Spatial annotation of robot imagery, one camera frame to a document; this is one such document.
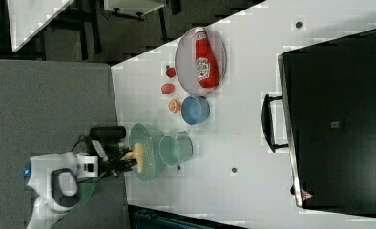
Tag silver black toaster oven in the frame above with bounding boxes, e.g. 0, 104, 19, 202
277, 29, 376, 218

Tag red strawberry toy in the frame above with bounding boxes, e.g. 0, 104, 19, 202
166, 65, 177, 78

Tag blue bowl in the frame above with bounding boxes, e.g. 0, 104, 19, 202
181, 96, 210, 125

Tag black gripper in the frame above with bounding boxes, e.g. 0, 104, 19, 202
98, 145, 137, 175

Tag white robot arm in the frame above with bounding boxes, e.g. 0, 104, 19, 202
22, 150, 136, 229

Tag yellow toy banana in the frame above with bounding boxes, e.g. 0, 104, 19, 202
122, 143, 145, 173

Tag green mug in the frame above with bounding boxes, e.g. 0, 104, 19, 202
159, 131, 193, 167

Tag black cable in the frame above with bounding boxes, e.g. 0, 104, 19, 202
70, 135, 92, 154

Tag pink strawberry toy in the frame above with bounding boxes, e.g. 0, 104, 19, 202
161, 83, 175, 94

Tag green perforated colander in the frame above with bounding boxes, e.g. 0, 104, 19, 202
130, 123, 165, 181

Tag lavender round plate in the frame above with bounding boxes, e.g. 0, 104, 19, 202
175, 28, 227, 96

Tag red ketchup bottle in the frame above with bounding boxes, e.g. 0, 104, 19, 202
195, 28, 219, 89

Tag orange slice toy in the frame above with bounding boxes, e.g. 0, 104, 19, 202
168, 99, 181, 114

